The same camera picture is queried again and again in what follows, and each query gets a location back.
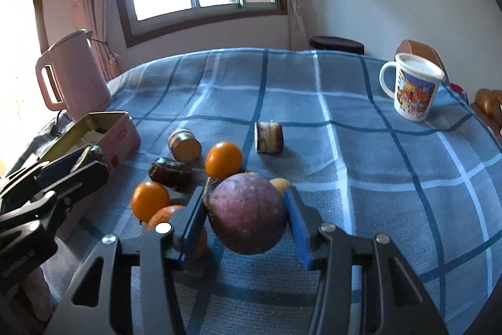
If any orange mandarin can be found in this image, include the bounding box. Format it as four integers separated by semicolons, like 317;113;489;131
130;181;170;223
146;205;208;259
205;141;243;180

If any pink electric kettle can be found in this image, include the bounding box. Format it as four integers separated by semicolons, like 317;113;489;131
35;29;111;121

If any black kettle power cable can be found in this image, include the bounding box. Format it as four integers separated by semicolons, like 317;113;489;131
49;109;68;137

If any tan round longan fruit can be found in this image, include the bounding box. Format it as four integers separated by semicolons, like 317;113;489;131
269;178;292;196

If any brown wooden chair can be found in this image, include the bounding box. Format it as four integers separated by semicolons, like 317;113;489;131
471;89;502;142
396;39;449;83

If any white cartoon mug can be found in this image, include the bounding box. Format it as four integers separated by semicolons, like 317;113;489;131
379;53;446;122

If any dark brown chestnut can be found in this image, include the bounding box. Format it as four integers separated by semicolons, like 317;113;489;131
148;156;193;191

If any purple round fruit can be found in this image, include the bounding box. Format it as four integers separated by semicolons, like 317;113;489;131
205;173;288;255

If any pink metal tin box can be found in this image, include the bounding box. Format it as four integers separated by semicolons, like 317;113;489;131
39;111;140;169

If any dark round stool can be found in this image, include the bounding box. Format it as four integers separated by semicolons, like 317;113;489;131
310;36;365;54

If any blue plaid tablecloth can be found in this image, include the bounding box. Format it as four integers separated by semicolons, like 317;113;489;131
49;48;501;334

